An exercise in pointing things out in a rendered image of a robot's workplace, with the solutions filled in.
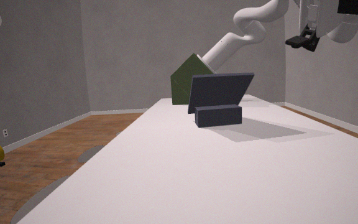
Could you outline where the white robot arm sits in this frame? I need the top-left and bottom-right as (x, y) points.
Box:
(197, 0), (358, 74)

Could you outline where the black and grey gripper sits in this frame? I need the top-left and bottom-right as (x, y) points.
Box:
(285, 0), (350, 52)

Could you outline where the grey switch panel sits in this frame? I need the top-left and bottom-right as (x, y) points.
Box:
(188, 73), (254, 128)

